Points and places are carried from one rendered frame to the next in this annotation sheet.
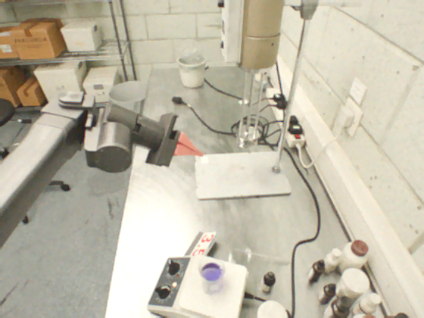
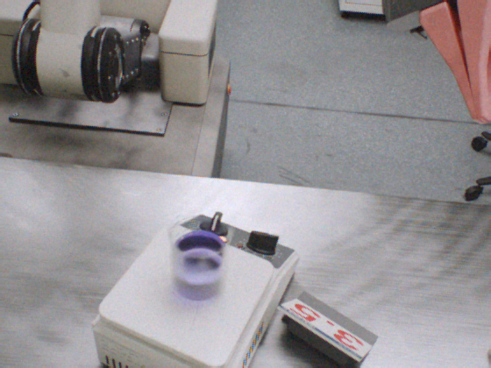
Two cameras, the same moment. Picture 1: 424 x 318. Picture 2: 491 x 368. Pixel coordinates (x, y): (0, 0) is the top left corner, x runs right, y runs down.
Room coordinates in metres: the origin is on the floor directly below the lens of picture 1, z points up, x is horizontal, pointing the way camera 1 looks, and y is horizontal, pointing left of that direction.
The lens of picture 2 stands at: (0.30, -0.29, 1.23)
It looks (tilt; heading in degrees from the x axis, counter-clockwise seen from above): 42 degrees down; 94
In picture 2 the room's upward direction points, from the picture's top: 6 degrees clockwise
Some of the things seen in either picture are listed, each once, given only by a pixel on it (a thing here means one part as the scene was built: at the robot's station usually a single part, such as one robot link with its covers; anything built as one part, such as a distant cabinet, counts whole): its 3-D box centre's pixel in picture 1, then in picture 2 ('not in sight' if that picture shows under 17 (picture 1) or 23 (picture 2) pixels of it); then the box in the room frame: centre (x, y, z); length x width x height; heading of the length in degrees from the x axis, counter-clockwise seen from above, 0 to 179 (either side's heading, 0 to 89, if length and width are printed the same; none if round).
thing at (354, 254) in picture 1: (353, 257); not in sight; (0.32, -0.34, 0.80); 0.06 x 0.06 x 0.10
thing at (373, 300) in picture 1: (366, 306); not in sight; (0.21, -0.33, 0.79); 0.03 x 0.03 x 0.09
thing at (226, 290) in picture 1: (213, 286); (190, 289); (0.24, 0.00, 0.83); 0.12 x 0.12 x 0.01; 74
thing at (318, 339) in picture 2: (201, 244); (328, 322); (0.38, 0.03, 0.77); 0.09 x 0.06 x 0.04; 152
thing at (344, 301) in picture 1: (338, 310); not in sight; (0.20, -0.27, 0.80); 0.04 x 0.04 x 0.10
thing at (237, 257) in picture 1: (240, 254); not in sight; (0.35, -0.07, 0.76); 0.06 x 0.06 x 0.02
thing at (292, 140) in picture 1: (283, 113); not in sight; (0.99, -0.30, 0.77); 0.40 x 0.06 x 0.04; 5
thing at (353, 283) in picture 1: (350, 285); not in sight; (0.26, -0.32, 0.78); 0.06 x 0.06 x 0.07
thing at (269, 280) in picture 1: (269, 280); not in sight; (0.28, -0.13, 0.78); 0.03 x 0.03 x 0.07
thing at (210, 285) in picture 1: (210, 273); (202, 255); (0.25, 0.00, 0.87); 0.06 x 0.05 x 0.08; 40
